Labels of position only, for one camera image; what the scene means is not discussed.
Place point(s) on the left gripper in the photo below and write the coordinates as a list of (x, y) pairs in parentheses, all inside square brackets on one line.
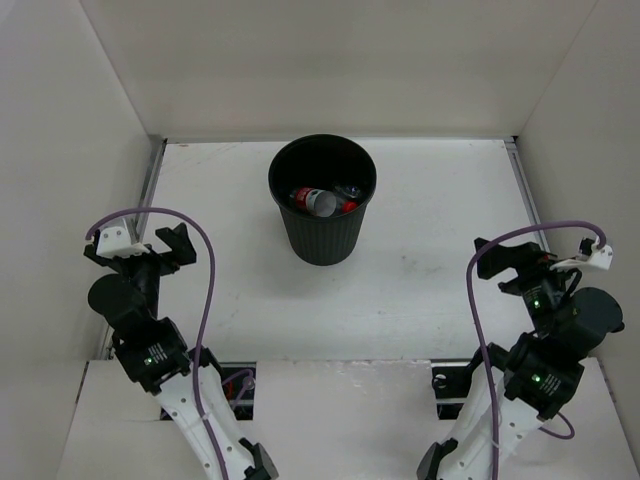
[(145, 257)]

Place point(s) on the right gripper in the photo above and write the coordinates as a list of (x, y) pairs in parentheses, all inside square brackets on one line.
[(496, 257)]

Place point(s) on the right aluminium rail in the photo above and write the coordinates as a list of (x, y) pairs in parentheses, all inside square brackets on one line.
[(518, 170)]

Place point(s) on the black plastic waste bin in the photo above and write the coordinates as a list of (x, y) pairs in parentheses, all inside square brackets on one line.
[(320, 161)]

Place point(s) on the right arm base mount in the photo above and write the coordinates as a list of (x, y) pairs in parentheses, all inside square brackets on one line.
[(451, 385)]

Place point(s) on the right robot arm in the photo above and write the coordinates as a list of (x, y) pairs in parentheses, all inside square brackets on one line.
[(502, 395)]

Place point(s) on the clear bottle blue label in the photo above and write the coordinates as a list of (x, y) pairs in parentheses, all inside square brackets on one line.
[(351, 192)]

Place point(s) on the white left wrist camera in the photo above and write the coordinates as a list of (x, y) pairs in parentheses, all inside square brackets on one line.
[(117, 241)]

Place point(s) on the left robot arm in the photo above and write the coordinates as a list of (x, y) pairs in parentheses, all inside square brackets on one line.
[(186, 382)]

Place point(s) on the clear bottle red label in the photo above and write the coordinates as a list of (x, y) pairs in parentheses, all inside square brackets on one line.
[(321, 203)]

